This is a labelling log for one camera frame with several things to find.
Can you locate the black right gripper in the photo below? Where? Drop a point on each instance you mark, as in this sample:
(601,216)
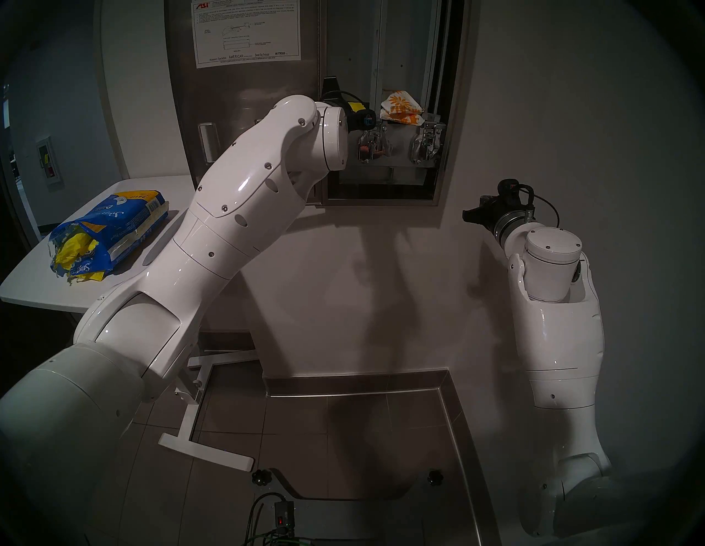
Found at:
(504,216)

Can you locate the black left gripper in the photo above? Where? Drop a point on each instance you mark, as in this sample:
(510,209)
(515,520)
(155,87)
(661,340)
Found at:
(339,102)

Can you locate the stainless steel dispenser door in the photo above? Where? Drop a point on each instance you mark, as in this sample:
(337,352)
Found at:
(248,88)

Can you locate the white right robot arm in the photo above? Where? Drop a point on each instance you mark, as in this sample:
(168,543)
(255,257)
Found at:
(556,341)

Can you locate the grey robot base platform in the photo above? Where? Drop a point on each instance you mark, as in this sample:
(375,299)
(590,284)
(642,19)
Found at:
(358,517)

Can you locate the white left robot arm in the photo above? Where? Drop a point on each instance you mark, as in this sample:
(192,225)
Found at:
(165,302)

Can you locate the stainless steel dispenser cabinet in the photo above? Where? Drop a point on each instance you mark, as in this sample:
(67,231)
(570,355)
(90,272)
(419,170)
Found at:
(352,44)

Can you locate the dark door with kick plate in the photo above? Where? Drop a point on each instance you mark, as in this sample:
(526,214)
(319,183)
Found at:
(33,330)

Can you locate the chrome dispensing lever mechanism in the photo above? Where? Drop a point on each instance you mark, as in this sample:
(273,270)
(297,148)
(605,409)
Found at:
(377,147)
(427,144)

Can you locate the orange flower print pad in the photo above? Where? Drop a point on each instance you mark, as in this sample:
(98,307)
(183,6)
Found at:
(399,104)

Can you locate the white instruction sheet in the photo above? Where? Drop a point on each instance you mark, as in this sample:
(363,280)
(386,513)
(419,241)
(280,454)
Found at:
(248,33)

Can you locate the blue pad package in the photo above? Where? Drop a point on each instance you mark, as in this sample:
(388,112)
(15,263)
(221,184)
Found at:
(126,220)

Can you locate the black base knob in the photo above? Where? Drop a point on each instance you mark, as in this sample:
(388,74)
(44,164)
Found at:
(435,478)
(262,477)

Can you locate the white overbed table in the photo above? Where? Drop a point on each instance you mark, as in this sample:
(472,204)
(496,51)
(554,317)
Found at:
(38,280)

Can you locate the black power box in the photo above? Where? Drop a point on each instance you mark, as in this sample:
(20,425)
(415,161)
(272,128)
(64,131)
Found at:
(284,516)

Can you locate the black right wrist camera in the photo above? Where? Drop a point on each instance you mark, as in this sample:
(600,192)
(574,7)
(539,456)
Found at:
(508,190)

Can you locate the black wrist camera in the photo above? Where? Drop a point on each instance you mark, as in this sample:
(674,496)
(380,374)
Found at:
(368,120)
(508,190)

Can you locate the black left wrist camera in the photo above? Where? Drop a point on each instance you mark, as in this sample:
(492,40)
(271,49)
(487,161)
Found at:
(368,120)

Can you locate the wall fire extinguisher cabinet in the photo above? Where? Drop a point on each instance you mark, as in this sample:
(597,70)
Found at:
(49,165)

